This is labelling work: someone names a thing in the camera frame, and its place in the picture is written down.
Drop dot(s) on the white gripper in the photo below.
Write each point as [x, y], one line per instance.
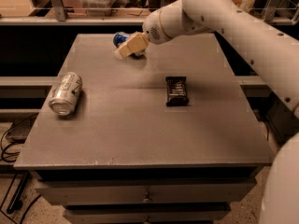
[151, 29]

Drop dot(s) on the blue pepsi can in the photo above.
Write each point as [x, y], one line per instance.
[121, 39]

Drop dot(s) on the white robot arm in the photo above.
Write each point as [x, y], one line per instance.
[272, 54]

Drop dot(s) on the silver green soda can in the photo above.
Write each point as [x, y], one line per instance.
[65, 96]

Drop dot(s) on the clear plastic container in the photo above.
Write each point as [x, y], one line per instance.
[98, 7]

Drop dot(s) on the black snack bar wrapper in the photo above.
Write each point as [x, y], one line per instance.
[176, 91]

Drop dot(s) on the grey drawer cabinet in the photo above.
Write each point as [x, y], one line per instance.
[123, 130]

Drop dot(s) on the metal railing shelf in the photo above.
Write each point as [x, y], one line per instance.
[283, 12]

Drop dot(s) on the grey power adapter box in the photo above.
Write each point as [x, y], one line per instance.
[19, 131]

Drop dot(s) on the upper grey drawer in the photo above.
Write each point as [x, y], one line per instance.
[146, 192]

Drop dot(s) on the grey drawer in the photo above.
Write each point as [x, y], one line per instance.
[143, 214]
[146, 192]

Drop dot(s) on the lower grey drawer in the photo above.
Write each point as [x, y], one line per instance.
[143, 214]

